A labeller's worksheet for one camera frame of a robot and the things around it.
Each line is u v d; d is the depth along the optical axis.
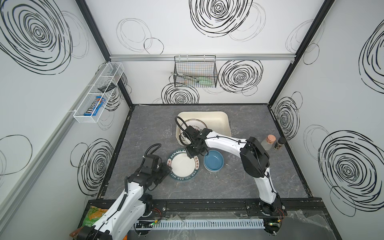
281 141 0.89
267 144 0.90
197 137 0.67
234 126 1.05
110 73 0.91
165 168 0.75
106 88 0.75
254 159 0.51
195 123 1.08
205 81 0.87
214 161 0.84
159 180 0.72
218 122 1.08
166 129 1.02
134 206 0.60
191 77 0.86
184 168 0.84
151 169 0.64
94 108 0.67
